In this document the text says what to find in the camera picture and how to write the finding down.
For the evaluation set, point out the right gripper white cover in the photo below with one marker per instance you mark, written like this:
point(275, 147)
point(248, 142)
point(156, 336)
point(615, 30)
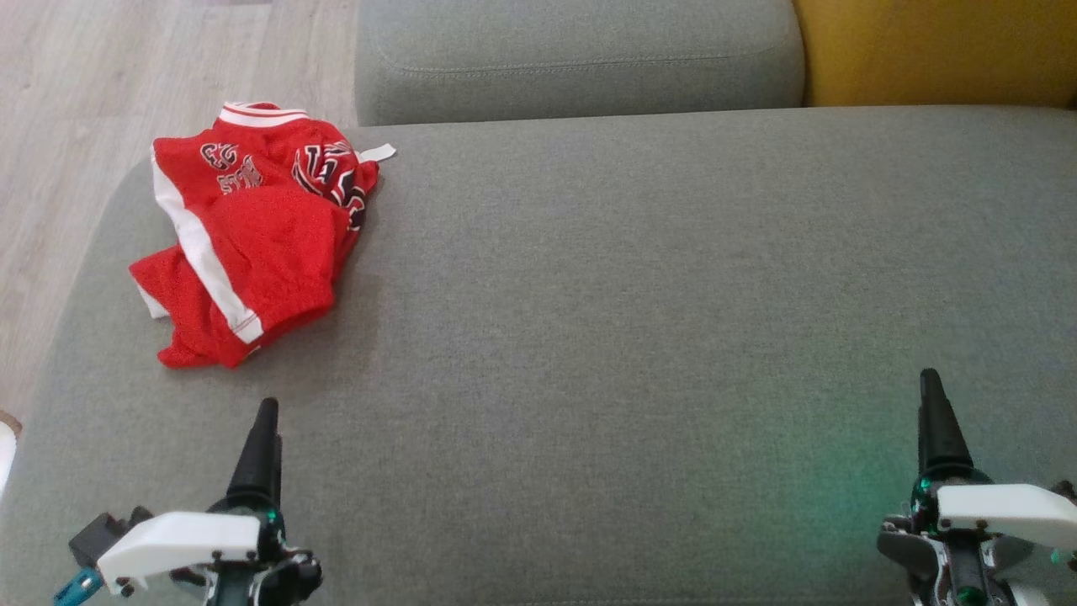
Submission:
point(993, 513)

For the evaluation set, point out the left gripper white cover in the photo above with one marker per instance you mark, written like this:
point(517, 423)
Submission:
point(185, 539)

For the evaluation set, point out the red and white jersey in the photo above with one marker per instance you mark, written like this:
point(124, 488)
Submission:
point(278, 252)

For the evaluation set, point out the red shirt with white sleeves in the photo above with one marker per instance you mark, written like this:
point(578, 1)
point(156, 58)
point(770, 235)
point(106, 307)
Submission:
point(324, 172)

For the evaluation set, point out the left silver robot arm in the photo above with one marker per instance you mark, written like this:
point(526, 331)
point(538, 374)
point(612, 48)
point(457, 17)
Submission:
point(286, 585)

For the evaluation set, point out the white plastic object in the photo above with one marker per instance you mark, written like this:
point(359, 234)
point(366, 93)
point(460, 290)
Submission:
point(7, 454)

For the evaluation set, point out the yellow sofa backrest cushion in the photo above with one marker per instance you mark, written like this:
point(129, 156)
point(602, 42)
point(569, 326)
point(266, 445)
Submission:
point(925, 50)

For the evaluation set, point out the small grey sofa seat cushion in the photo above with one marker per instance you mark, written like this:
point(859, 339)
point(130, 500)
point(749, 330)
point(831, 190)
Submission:
point(589, 50)

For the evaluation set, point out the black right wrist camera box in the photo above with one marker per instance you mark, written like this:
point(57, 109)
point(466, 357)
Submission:
point(1067, 491)

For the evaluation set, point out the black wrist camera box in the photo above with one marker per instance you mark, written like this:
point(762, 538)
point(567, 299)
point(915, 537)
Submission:
point(1067, 491)
point(97, 534)

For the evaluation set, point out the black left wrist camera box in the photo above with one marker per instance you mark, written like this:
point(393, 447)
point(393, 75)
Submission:
point(97, 534)

